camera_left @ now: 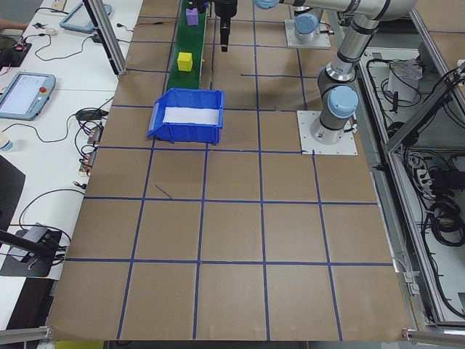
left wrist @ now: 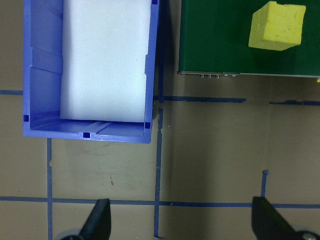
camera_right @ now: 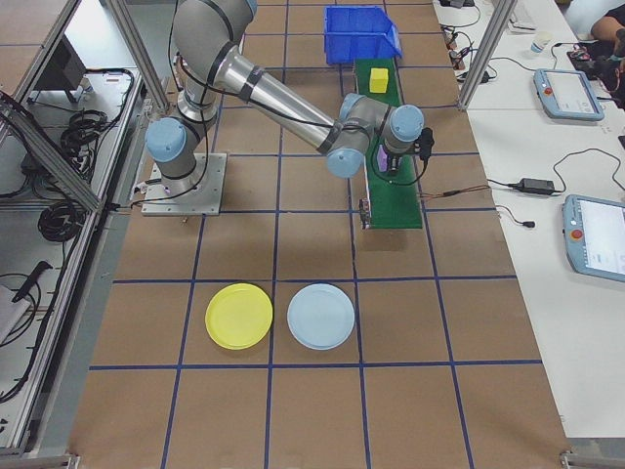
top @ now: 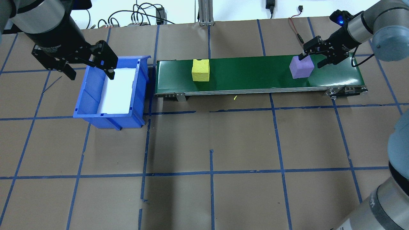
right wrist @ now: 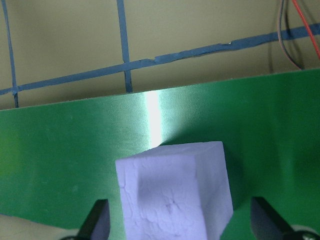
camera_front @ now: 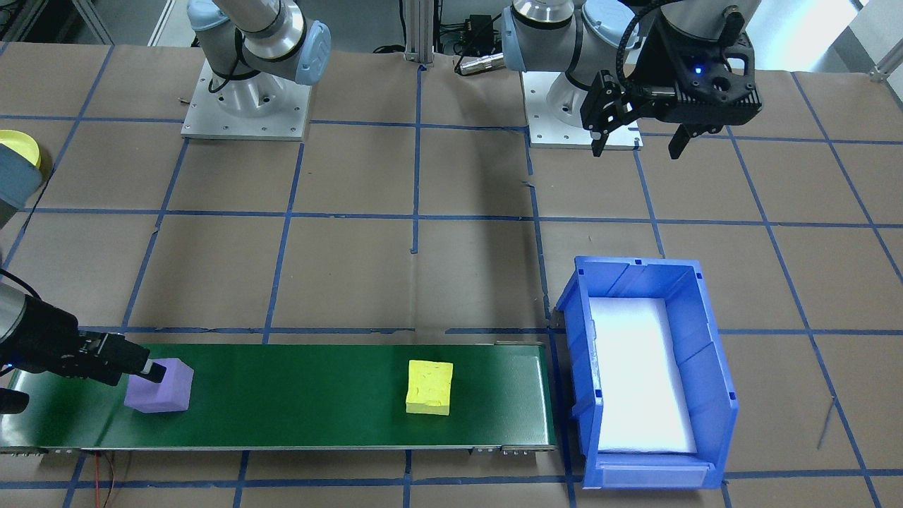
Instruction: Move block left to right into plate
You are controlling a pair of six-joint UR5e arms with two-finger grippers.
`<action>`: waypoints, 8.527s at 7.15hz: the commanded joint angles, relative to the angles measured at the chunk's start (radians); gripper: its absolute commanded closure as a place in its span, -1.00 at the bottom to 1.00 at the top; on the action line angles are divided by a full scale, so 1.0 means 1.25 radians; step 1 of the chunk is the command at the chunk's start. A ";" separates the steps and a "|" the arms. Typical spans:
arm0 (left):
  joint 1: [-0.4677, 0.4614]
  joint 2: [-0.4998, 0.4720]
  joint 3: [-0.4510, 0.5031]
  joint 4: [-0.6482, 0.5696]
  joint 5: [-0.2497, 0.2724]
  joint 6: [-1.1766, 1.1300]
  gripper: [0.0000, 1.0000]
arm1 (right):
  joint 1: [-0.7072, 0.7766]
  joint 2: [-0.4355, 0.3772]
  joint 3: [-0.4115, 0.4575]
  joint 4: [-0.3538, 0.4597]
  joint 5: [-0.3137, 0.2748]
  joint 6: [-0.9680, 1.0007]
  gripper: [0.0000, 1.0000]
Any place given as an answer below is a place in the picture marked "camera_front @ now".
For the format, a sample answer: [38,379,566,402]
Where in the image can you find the purple foam block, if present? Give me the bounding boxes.
[124,358,195,414]

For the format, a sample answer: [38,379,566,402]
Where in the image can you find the yellow foam block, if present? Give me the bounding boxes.
[406,360,454,416]

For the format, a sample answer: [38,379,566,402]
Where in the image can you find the yellow plastic plate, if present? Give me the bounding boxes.
[0,130,43,174]

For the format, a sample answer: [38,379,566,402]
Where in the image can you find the silver cylindrical connector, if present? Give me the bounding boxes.
[455,55,506,75]

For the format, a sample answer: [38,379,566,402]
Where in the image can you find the black power adapter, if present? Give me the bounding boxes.
[462,14,499,54]

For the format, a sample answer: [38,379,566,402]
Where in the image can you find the green conveyor belt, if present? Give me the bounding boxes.
[0,326,558,456]

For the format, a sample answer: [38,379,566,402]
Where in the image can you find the white foam bin liner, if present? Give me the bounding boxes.
[587,296,699,454]

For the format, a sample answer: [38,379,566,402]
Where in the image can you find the blue plastic storage bin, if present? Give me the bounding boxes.
[554,255,740,491]

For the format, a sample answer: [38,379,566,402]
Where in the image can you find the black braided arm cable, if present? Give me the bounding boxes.
[615,0,713,89]

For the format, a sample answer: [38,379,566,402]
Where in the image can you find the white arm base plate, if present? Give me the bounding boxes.
[521,71,644,150]
[181,58,313,142]

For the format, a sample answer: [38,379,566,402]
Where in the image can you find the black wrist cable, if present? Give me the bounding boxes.
[0,268,42,301]

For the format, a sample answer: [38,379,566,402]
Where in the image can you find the red and black conveyor wires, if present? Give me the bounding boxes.
[90,452,135,508]

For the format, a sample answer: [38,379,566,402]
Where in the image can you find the aluminium profile post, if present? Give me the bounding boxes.
[404,0,440,66]

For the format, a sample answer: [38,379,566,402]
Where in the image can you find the aluminium table corner bracket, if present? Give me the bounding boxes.
[869,55,903,83]

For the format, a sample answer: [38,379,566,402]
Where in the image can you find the V-shaped metal bar frame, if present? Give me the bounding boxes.
[0,0,117,44]

